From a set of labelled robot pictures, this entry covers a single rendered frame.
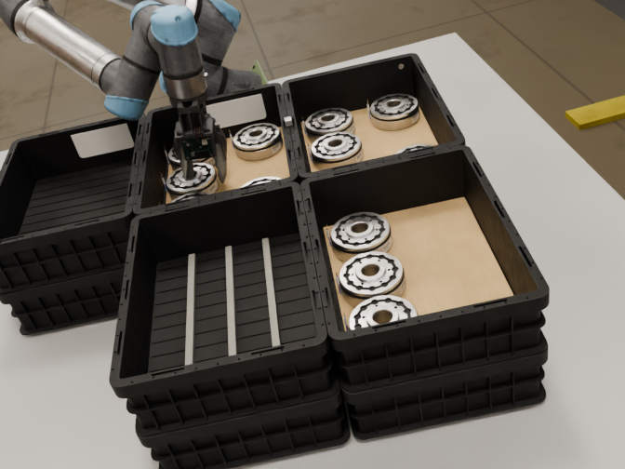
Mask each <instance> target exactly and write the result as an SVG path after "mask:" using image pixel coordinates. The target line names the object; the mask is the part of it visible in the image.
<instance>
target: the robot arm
mask: <svg viewBox="0 0 625 469"><path fill-rule="evenodd" d="M106 1H109V2H111V3H113V4H116V5H118V6H120V7H123V8H126V9H128V10H130V11H132V12H131V14H130V25H131V28H132V31H133V32H132V35H131V36H130V39H129V41H128V44H127V46H126V50H125V52H124V55H123V57H120V56H119V55H117V54H116V53H114V52H113V51H111V50H110V49H108V48H107V47H106V46H104V45H103V44H101V43H100V42H98V41H97V40H95V39H94V38H92V37H91V36H89V35H88V34H86V33H84V32H83V31H81V30H80V29H78V28H77V27H75V26H74V25H72V24H71V23H70V22H68V21H67V20H65V19H64V18H62V17H61V16H59V15H58V14H56V12H55V10H54V8H53V6H52V5H50V4H49V3H48V0H0V17H1V19H2V20H3V22H4V23H5V25H6V26H7V28H8V29H9V30H10V31H11V32H12V33H13V34H15V35H16V36H17V37H18V38H19V39H21V40H22V41H24V42H26V43H29V44H37V45H38V46H40V47H41V48H42V49H43V50H45V51H46V52H48V53H49V54H51V55H52V56H53V57H55V58H56V59H58V60H59V61H61V62H62V63H64V64H65V65H66V66H68V67H69V68H71V69H72V70H74V71H75V72H76V73H78V74H80V75H81V76H82V77H84V78H85V79H86V80H87V81H88V82H90V83H91V84H93V85H94V86H96V87H97V88H99V89H100V90H102V91H103V92H105V93H106V94H107V95H106V96H105V102H104V107H105V108H106V109H107V110H108V111H109V112H110V113H112V114H114V115H116V116H119V117H121V118H124V119H126V120H131V121H136V120H139V119H140V118H141V116H142V114H143V113H144V111H145V109H146V107H147V105H148V104H149V99H150V97H151V95H152V93H153V89H154V87H155V84H156V82H157V80H158V77H159V75H160V79H159V82H160V88H161V89H162V90H163V91H164V92H165V93H166V94H167V95H168V97H169V100H170V103H171V105H173V106H175V107H178V113H179V122H176V129H175V131H174V134H175V138H174V143H173V148H174V152H175V154H176V156H177V157H178V159H179V161H180V167H181V169H182V172H183V174H184V180H185V181H187V179H191V178H193V177H195V174H194V173H193V167H194V164H193V160H195V159H203V158H210V157H212V158H213V159H214V160H215V167H216V168H217V169H218V176H219V180H220V182H221V183H224V181H225V178H226V173H227V140H226V137H225V135H224V133H223V131H222V130H221V129H220V125H215V123H216V119H215V118H213V117H212V116H210V114H204V112H203V111H205V110H206V100H207V98H208V97H212V96H217V95H220V94H225V93H229V92H234V91H237V90H242V89H246V88H251V87H258V86H261V77H260V75H259V74H257V73H254V72H252V71H246V70H235V69H228V68H226V67H224V66H221V64H222V62H223V59H224V57H225V55H226V53H227V50H228V48H229V46H230V44H231V42H232V40H233V37H234V34H235V33H236V32H237V27H238V25H239V22H240V20H241V13H240V11H239V10H238V9H236V8H235V7H233V6H231V5H230V4H228V3H227V2H225V1H224V0H106Z"/></svg>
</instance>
